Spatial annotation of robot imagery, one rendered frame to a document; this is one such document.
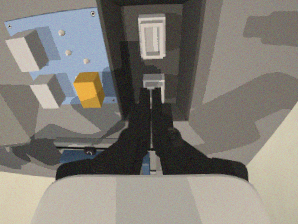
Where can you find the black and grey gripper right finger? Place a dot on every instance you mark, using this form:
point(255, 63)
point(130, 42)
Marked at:
point(178, 157)

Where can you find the yellow rectangular block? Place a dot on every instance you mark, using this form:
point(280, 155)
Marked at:
point(89, 89)

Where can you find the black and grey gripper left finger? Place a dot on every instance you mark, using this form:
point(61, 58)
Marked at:
point(126, 153)

